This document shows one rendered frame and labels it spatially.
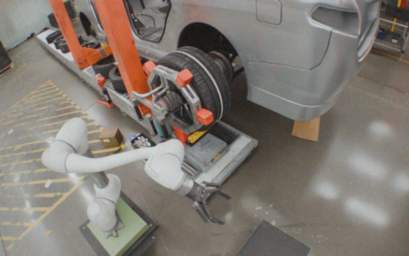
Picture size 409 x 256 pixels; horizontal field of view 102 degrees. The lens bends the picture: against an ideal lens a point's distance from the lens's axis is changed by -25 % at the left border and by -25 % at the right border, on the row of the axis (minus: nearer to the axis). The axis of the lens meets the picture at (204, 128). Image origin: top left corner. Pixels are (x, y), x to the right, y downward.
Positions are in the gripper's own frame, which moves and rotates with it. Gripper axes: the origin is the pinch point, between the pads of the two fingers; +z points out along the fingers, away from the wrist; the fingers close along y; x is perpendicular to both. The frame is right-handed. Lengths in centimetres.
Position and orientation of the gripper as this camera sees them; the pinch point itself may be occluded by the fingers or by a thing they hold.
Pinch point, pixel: (225, 209)
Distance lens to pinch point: 105.1
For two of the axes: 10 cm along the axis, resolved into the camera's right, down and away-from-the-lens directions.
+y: 2.9, -6.5, 7.0
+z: 7.9, 5.8, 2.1
